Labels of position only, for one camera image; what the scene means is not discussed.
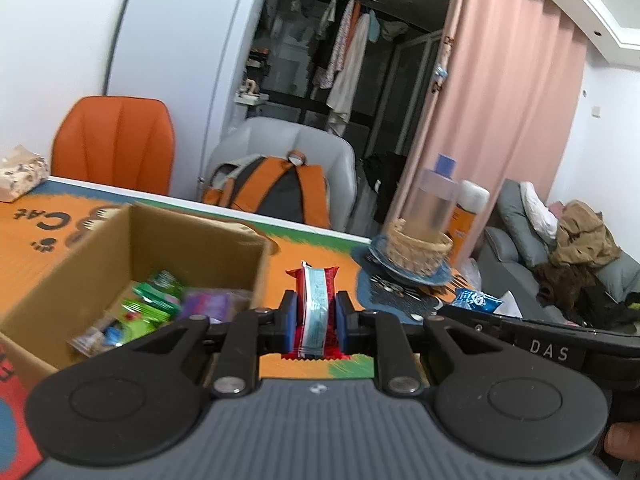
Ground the blue plate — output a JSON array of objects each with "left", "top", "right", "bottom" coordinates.
[{"left": 350, "top": 235, "right": 453, "bottom": 287}]

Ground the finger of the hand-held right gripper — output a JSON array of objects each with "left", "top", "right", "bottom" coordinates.
[{"left": 437, "top": 304, "right": 506, "bottom": 333}]

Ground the white refrigerator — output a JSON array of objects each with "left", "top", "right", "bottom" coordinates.
[{"left": 104, "top": 0, "right": 265, "bottom": 181}]

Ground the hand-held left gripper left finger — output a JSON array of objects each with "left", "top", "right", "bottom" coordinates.
[{"left": 131, "top": 289, "right": 302, "bottom": 396}]

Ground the grey chair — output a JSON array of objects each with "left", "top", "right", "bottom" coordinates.
[{"left": 206, "top": 117, "right": 357, "bottom": 233}]

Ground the clear biscuit packet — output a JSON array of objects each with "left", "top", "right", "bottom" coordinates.
[{"left": 66, "top": 324, "right": 126, "bottom": 358}]

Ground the pink curtain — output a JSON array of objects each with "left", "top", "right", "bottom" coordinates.
[{"left": 397, "top": 0, "right": 588, "bottom": 266}]

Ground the patterned hanging garment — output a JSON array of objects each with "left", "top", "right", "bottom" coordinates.
[{"left": 310, "top": 0, "right": 357, "bottom": 91}]

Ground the grey green hanging cloth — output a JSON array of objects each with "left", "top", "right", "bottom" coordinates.
[{"left": 380, "top": 19, "right": 412, "bottom": 43}]

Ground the grey sofa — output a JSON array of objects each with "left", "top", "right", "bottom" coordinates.
[{"left": 477, "top": 177, "right": 640, "bottom": 333}]

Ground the purple snack packet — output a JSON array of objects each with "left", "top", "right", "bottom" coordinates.
[{"left": 179, "top": 287, "right": 253, "bottom": 323}]

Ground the white pillow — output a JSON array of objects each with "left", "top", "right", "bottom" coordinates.
[{"left": 519, "top": 181, "right": 558, "bottom": 246}]

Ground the person's right hand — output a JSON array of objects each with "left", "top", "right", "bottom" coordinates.
[{"left": 604, "top": 422, "right": 640, "bottom": 461}]

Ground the cardboard box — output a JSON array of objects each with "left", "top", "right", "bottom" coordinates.
[{"left": 0, "top": 201, "right": 271, "bottom": 386}]

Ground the wicker basket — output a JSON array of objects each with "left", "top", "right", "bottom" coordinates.
[{"left": 387, "top": 217, "right": 454, "bottom": 277}]

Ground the red snack packet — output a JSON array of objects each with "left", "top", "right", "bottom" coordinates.
[{"left": 281, "top": 261, "right": 351, "bottom": 361}]

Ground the white hanging garment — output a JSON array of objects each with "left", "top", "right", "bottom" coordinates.
[{"left": 326, "top": 11, "right": 372, "bottom": 136}]

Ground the small white plastic bag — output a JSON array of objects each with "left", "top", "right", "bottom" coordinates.
[{"left": 456, "top": 257, "right": 482, "bottom": 291}]

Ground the brown jacket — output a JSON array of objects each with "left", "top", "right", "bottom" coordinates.
[{"left": 549, "top": 200, "right": 623, "bottom": 268}]

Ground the dark clothes pile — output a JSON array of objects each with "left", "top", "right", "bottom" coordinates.
[{"left": 532, "top": 262, "right": 640, "bottom": 331}]

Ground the orange grey backpack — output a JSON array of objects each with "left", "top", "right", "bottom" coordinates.
[{"left": 200, "top": 150, "right": 333, "bottom": 228}]

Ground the black garment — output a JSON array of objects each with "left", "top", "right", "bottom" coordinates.
[{"left": 361, "top": 151, "right": 407, "bottom": 223}]

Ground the green snack packet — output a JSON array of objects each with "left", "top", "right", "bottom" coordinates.
[
  {"left": 119, "top": 299, "right": 173, "bottom": 343},
  {"left": 131, "top": 270, "right": 187, "bottom": 313}
]

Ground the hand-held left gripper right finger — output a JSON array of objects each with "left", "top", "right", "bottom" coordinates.
[{"left": 334, "top": 290, "right": 501, "bottom": 396}]

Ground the patterned tissue pack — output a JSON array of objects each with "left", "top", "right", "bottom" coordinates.
[{"left": 0, "top": 144, "right": 51, "bottom": 203}]

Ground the orange spray can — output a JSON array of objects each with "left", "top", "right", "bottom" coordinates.
[{"left": 447, "top": 180, "right": 491, "bottom": 266}]

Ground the orange chair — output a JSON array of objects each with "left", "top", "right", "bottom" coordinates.
[{"left": 51, "top": 96, "right": 176, "bottom": 196}]

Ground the clear bottle purple cap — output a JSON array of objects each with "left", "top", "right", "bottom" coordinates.
[{"left": 407, "top": 154, "right": 458, "bottom": 241}]

